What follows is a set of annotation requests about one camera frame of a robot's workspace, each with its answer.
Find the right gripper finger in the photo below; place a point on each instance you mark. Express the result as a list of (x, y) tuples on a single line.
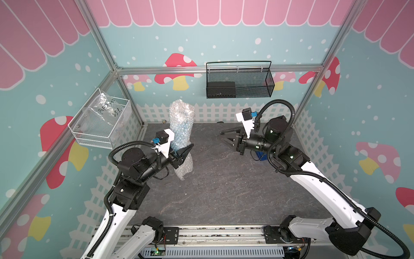
[(235, 129), (231, 141)]

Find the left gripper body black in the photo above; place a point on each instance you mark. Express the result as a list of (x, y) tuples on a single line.
[(173, 159)]

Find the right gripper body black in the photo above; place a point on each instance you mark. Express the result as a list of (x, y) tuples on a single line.
[(242, 143)]

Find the clear bubble wrap sheet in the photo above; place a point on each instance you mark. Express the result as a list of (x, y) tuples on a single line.
[(182, 111)]

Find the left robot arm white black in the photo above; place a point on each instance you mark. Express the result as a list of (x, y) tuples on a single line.
[(137, 162)]

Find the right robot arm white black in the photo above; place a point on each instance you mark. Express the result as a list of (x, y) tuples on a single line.
[(351, 224)]

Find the black box in basket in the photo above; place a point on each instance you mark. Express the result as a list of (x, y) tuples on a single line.
[(217, 90)]

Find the clear plastic bag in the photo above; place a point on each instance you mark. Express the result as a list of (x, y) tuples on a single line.
[(105, 108)]

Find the small green circuit board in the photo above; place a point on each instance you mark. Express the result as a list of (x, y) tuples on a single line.
[(158, 252)]

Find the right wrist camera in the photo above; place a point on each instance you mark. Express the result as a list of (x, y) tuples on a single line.
[(246, 117)]

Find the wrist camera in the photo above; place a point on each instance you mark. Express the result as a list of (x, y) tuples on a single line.
[(162, 141), (246, 117)]

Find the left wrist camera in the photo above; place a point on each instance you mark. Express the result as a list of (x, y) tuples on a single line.
[(162, 141)]

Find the black wire mesh basket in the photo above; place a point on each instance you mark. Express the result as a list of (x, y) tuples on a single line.
[(253, 79)]

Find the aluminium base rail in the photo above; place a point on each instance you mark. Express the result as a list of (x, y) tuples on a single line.
[(223, 235)]

